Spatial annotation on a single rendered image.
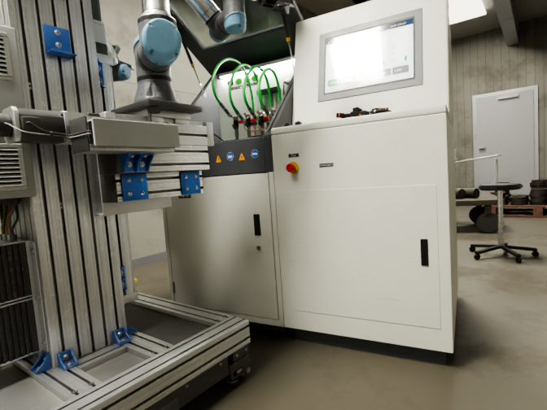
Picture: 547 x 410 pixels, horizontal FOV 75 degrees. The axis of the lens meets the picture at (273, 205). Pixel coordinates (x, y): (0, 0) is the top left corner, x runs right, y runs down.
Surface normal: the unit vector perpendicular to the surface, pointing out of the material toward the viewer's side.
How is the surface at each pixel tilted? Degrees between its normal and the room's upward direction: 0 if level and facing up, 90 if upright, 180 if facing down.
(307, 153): 90
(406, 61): 76
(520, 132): 90
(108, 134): 90
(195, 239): 90
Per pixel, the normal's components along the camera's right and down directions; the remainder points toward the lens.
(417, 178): -0.47, 0.11
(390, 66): -0.48, -0.13
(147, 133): 0.80, 0.00
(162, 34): 0.47, 0.18
